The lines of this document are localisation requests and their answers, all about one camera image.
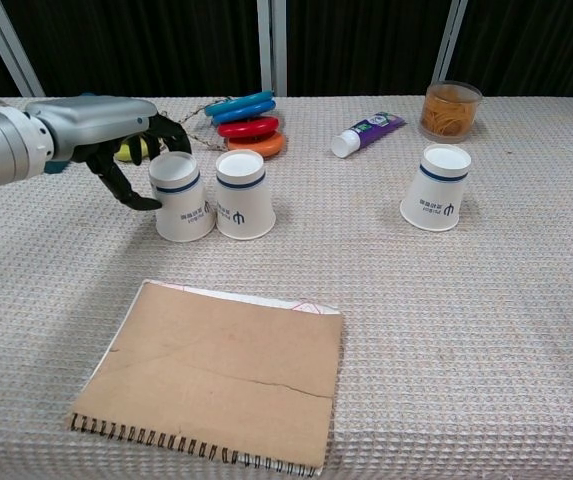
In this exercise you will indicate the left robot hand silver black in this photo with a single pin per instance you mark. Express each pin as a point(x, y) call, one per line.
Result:
point(96, 122)

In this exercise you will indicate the white paper cup blue stripe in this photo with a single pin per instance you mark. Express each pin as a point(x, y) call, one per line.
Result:
point(246, 210)
point(436, 200)
point(183, 210)

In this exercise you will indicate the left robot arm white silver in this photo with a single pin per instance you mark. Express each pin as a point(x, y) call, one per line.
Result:
point(1, 147)

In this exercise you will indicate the lime green plastic disc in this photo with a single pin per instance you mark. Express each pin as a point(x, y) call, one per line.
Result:
point(125, 152)

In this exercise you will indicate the black curtain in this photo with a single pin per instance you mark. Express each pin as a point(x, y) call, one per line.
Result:
point(141, 45)

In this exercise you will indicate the orange plastic disc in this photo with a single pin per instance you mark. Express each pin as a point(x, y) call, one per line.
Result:
point(266, 145)

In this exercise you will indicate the kraft cover spiral notebook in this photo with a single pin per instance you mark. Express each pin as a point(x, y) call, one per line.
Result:
point(216, 360)

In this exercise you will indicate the purple toothpaste tube white cap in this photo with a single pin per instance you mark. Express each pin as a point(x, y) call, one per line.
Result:
point(371, 127)

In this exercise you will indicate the clear jar of rubber bands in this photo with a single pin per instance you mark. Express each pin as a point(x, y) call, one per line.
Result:
point(448, 117)

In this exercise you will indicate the beige waffle weave tablecloth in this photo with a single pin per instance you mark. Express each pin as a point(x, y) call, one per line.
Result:
point(416, 325)

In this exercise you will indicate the slanted white frame pole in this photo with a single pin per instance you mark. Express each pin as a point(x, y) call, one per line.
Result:
point(11, 55)
point(448, 45)

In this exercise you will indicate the upright white frame pole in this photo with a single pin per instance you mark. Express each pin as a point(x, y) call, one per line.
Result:
point(271, 50)

